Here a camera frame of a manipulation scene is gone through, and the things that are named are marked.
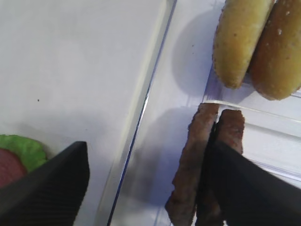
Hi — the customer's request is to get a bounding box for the golden bun half right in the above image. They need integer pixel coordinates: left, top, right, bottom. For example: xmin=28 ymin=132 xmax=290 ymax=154
xmin=249 ymin=0 xmax=301 ymax=100

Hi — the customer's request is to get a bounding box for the tan bun half left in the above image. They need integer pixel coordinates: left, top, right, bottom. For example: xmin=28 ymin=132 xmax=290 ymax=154
xmin=212 ymin=0 xmax=274 ymax=89

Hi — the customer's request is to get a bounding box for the clear acrylic right rack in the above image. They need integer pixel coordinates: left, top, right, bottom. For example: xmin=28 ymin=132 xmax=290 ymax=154
xmin=107 ymin=0 xmax=301 ymax=226

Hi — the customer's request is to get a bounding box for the cream rectangular metal tray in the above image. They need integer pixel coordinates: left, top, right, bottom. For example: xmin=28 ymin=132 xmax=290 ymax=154
xmin=0 ymin=0 xmax=178 ymax=226

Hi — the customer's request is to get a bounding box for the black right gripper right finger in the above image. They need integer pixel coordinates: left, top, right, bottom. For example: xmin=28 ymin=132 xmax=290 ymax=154
xmin=201 ymin=123 xmax=301 ymax=226

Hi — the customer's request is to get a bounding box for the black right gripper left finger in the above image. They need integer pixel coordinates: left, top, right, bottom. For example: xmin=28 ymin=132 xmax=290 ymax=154
xmin=0 ymin=141 xmax=90 ymax=226

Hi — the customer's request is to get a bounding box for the brown meat patty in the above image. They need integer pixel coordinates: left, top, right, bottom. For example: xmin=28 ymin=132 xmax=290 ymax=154
xmin=165 ymin=103 xmax=219 ymax=226
xmin=196 ymin=109 xmax=246 ymax=226

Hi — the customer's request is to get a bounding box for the white paper tray liner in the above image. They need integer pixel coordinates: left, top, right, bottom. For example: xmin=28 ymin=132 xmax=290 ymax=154
xmin=0 ymin=0 xmax=165 ymax=226

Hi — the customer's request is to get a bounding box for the green lettuce leaf on tray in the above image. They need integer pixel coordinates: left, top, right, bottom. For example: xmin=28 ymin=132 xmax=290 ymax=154
xmin=0 ymin=134 xmax=47 ymax=172

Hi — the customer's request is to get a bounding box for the red tomato slice on tray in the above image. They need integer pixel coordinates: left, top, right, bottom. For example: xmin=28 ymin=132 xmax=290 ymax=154
xmin=0 ymin=148 xmax=27 ymax=188

